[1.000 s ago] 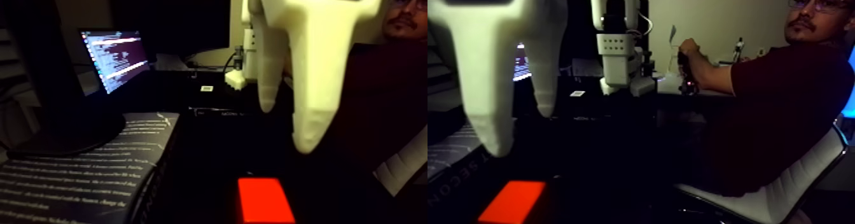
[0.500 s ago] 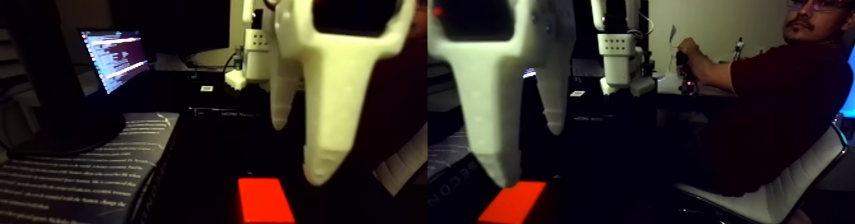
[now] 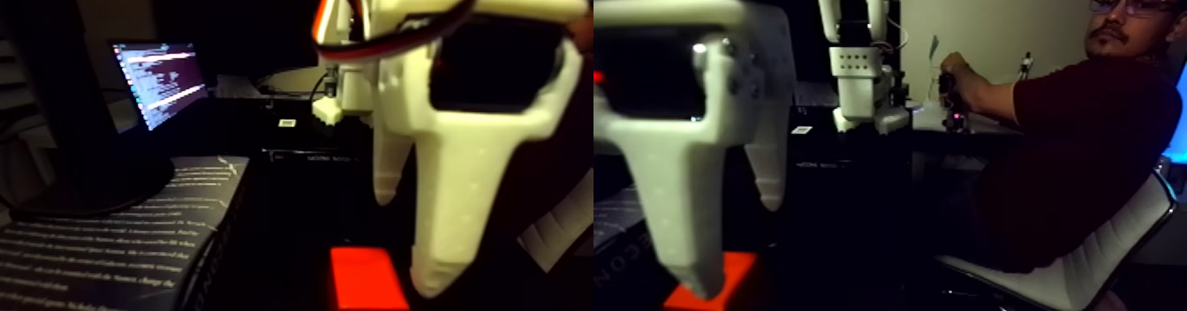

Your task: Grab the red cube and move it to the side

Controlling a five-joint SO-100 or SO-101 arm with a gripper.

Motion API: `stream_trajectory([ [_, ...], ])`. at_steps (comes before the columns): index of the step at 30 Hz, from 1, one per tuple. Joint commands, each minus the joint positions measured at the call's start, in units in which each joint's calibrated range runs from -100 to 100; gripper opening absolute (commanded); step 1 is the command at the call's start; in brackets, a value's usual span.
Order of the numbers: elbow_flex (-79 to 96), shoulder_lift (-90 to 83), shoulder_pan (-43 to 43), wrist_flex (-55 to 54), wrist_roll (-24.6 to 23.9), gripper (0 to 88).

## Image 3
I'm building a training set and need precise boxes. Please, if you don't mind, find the red cube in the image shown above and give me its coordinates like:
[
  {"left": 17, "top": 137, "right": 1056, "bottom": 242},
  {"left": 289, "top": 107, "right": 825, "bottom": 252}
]
[{"left": 329, "top": 246, "right": 414, "bottom": 311}]

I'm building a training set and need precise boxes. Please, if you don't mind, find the black monitor with round base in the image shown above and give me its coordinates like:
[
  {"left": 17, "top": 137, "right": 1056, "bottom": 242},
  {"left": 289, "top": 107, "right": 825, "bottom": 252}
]
[{"left": 0, "top": 0, "right": 178, "bottom": 224}]

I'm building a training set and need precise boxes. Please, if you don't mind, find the black box with small print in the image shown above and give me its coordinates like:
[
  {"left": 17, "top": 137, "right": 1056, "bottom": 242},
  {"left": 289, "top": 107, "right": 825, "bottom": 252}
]
[{"left": 260, "top": 127, "right": 380, "bottom": 171}]

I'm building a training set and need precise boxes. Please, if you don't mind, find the orange servo cable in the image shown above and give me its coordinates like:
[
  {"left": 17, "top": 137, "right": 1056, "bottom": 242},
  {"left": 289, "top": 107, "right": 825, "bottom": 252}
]
[{"left": 310, "top": 0, "right": 486, "bottom": 65}]

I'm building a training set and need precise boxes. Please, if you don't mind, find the dark box with white text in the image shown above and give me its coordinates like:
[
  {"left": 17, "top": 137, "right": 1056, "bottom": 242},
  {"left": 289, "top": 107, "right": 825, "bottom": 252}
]
[{"left": 0, "top": 155, "right": 253, "bottom": 311}]

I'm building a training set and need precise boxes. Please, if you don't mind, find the person's hand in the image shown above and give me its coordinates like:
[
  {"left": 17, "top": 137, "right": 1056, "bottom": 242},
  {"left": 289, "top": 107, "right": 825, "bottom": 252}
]
[{"left": 939, "top": 53, "right": 973, "bottom": 96}]

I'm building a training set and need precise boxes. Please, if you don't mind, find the black wide monitor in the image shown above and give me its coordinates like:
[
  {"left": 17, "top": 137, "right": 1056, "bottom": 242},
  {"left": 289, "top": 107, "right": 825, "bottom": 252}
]
[{"left": 153, "top": 0, "right": 321, "bottom": 84}]

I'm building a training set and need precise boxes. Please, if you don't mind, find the open laptop with lit screen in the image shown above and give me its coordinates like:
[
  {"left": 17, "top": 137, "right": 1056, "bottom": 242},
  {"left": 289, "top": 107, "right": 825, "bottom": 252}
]
[{"left": 106, "top": 37, "right": 213, "bottom": 133}]

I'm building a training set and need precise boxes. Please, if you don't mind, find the person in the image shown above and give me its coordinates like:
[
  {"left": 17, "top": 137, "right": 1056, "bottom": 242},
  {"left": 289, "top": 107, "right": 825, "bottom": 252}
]
[{"left": 941, "top": 0, "right": 1187, "bottom": 275}]

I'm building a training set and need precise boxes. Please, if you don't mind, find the white office chair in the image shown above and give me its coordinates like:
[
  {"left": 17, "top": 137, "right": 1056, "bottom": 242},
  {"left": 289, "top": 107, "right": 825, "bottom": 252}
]
[{"left": 936, "top": 159, "right": 1187, "bottom": 311}]

